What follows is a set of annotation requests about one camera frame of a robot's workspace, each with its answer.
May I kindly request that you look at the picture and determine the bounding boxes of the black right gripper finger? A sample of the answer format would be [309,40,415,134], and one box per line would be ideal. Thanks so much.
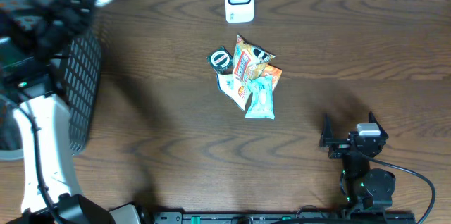
[319,114,334,147]
[368,111,388,139]

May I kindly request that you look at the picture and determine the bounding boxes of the light teal snack packet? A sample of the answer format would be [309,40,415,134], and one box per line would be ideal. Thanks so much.
[245,75,275,120]

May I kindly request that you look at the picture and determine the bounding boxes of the orange snack packet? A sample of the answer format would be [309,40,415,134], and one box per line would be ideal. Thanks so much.
[261,64,282,90]

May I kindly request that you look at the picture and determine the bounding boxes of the yellow red snack bag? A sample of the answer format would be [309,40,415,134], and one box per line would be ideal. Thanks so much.
[216,34,276,111]

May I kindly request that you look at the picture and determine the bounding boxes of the dark green round packet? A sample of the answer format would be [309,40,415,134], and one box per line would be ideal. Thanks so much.
[206,46,233,74]

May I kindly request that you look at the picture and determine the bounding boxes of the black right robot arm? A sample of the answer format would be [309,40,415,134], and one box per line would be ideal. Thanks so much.
[319,113,395,219]

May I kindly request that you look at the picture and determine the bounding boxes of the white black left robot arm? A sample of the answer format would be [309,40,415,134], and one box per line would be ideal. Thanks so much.
[1,0,150,224]

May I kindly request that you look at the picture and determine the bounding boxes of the dark grey plastic mesh basket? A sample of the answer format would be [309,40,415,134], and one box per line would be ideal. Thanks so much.
[0,0,104,161]

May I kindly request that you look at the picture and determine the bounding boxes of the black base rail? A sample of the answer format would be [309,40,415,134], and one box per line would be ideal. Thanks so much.
[150,211,416,224]

